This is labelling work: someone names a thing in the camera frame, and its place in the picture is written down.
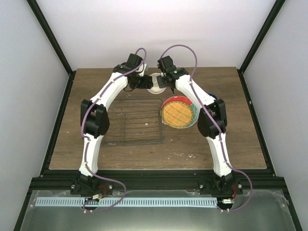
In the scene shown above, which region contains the black wire dish rack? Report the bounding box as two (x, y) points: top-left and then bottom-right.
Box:
(101, 98), (164, 146)

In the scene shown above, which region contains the light blue slotted cable duct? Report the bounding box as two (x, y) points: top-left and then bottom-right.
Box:
(35, 197), (218, 208)

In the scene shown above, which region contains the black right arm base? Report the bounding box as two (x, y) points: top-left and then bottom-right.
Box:
(198, 173), (243, 195)

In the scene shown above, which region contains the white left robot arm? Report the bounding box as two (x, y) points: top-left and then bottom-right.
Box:
(79, 53), (146, 177)

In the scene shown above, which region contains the yellow woven pattern plate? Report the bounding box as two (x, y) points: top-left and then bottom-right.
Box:
(162, 101), (194, 128)

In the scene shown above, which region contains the dark blue ceramic mug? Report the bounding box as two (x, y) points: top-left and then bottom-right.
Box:
(208, 93), (218, 100)

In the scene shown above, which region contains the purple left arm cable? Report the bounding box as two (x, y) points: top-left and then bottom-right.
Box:
(81, 47), (127, 214)

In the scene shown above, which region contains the beige ceramic bowl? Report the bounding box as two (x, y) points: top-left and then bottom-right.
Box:
(148, 73), (166, 94)

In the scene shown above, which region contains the black aluminium frame rail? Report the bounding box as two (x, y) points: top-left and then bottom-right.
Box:
(29, 169), (287, 190)

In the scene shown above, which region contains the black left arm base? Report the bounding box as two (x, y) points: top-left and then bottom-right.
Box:
(71, 174), (114, 196)

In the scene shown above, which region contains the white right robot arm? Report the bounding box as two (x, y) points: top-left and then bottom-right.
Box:
(157, 56), (231, 194)

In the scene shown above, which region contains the red and teal plate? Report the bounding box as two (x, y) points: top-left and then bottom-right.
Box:
(160, 96), (198, 128)

